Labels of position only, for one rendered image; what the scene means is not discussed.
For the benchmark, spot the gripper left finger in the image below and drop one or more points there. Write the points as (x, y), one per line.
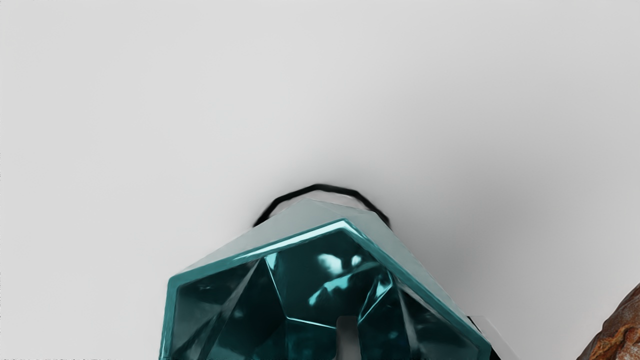
(348, 340)

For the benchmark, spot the rusty brown lumpy object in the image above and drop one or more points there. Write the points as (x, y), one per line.
(617, 332)

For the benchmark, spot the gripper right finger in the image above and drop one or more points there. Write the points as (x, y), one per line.
(492, 345)

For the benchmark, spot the teal faceted mug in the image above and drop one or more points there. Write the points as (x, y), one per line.
(320, 270)

